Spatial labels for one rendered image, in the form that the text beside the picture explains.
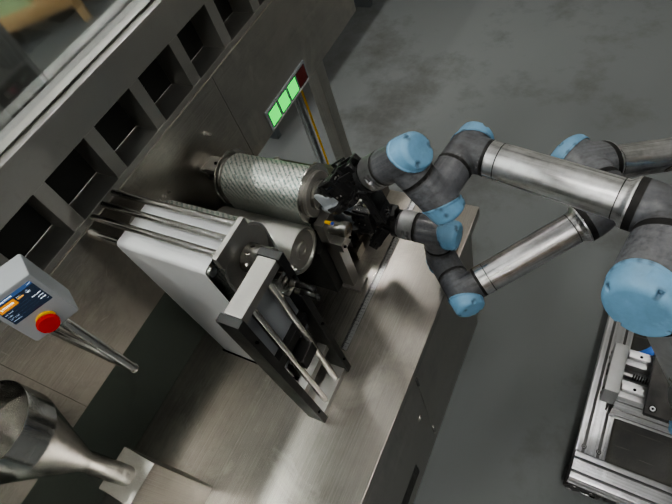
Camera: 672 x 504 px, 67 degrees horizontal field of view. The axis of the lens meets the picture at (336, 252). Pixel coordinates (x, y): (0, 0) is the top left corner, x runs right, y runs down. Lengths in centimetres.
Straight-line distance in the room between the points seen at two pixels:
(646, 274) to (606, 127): 230
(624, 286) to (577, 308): 157
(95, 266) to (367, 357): 69
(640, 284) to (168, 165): 101
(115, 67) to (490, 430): 180
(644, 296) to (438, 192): 38
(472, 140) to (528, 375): 141
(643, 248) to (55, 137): 104
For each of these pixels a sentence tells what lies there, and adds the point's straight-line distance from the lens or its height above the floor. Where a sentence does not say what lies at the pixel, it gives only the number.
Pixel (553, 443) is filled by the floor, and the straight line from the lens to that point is 222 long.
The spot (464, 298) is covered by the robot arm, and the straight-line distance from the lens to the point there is 124.
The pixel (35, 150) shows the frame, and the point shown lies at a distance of 111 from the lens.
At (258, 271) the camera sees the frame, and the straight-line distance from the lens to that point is 91.
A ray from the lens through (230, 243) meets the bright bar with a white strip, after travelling 96.
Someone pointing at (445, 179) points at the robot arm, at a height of 140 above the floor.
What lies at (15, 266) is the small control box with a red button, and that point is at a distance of 77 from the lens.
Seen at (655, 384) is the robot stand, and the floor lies 82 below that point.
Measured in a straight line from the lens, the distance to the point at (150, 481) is 120.
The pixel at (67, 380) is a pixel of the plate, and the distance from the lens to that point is 130.
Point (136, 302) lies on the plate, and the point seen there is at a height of 120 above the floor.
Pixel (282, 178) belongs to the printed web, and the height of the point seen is 131.
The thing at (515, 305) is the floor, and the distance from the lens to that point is 242.
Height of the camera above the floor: 214
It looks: 53 degrees down
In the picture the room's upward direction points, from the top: 24 degrees counter-clockwise
